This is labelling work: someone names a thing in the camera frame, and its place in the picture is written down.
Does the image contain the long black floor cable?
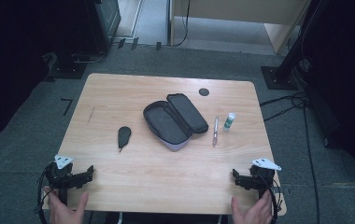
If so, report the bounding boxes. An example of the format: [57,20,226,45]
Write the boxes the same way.
[302,104,321,224]

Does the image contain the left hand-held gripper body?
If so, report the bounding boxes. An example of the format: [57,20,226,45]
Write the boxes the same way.
[45,154,80,207]

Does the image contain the black slanted stand with base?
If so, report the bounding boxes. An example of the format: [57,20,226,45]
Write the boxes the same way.
[261,0,326,91]

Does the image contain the dark curtain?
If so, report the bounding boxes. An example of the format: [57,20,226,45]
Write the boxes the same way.
[300,0,355,195]
[0,0,95,147]

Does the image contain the thin hanging black cable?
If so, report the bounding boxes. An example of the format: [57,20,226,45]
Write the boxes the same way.
[171,0,192,48]

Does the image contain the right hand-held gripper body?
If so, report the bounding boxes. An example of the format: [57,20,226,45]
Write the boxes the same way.
[244,157,282,200]

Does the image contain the black stand with base plate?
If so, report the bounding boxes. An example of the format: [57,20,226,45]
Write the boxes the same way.
[42,46,108,80]

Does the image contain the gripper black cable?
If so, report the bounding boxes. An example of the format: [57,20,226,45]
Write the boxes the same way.
[255,172,284,224]
[35,162,57,224]

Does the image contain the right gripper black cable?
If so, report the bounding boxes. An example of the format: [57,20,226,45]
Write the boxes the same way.
[255,172,284,224]

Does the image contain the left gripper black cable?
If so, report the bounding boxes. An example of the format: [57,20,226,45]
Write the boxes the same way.
[35,162,57,224]

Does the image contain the person's right hand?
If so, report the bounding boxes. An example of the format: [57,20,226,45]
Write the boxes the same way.
[230,189,274,224]

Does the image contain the black pencil case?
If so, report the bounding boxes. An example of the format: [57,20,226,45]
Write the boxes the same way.
[142,92,210,152]

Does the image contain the person's left hand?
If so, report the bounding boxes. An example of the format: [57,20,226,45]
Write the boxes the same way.
[42,186,90,224]

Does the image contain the white green glue stick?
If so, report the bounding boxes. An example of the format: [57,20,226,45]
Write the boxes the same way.
[222,112,237,133]

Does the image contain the black looped floor cables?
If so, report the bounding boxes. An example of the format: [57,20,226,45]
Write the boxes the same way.
[259,91,311,122]

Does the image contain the silver pen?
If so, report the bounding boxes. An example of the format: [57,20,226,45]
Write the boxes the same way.
[212,115,220,148]

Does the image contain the black teardrop-shaped tool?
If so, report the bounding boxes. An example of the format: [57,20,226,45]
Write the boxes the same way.
[117,125,133,153]

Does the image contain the light wooden cabinet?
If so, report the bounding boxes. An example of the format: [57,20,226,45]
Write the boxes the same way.
[168,0,312,56]

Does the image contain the black cabinet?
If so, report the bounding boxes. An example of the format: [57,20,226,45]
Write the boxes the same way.
[83,0,122,54]

